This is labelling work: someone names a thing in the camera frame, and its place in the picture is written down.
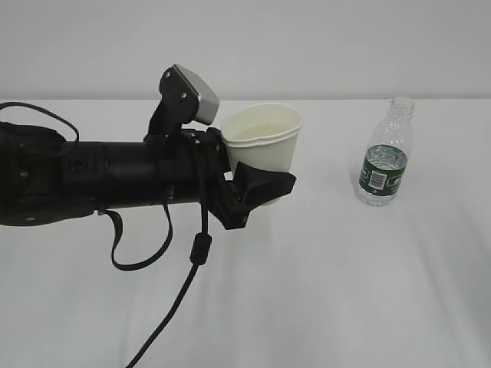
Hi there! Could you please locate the white paper cup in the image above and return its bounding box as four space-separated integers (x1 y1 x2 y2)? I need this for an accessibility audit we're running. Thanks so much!
221 101 304 208

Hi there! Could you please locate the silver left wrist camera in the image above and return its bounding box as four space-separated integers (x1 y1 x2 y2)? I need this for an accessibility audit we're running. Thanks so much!
145 64 219 141

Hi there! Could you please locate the black left camera cable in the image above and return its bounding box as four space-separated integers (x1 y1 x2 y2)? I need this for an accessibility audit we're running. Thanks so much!
0 101 213 368

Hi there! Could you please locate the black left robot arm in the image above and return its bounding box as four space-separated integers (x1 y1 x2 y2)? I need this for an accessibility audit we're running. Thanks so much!
1 122 296 230

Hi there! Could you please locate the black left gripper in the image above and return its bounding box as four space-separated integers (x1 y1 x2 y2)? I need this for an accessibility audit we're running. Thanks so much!
144 127 296 230

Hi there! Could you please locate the clear green-label water bottle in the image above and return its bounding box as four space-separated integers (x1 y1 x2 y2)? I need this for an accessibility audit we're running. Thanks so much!
357 97 416 207

